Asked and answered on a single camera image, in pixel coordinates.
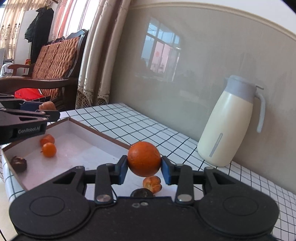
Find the peeled rough mandarin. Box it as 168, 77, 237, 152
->
142, 176, 162, 194

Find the orange mandarin front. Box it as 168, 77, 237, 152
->
41, 143, 57, 158

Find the wooden bench with cushion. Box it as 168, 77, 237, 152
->
1, 29, 88, 111

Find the white grid tablecloth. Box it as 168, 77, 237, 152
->
9, 104, 295, 240

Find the dark hanging coat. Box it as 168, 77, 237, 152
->
25, 6, 54, 64

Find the orange mandarin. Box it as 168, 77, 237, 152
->
41, 143, 57, 158
127, 141, 161, 177

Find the carrot piece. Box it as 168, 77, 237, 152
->
40, 134, 55, 147
38, 101, 57, 110

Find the red bag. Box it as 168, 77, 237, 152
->
14, 88, 46, 101

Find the brown cardboard box tray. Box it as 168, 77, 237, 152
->
1, 116, 202, 201

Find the beige lace curtain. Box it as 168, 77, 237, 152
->
75, 0, 132, 108

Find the cream thermos jug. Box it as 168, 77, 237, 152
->
197, 75, 266, 167

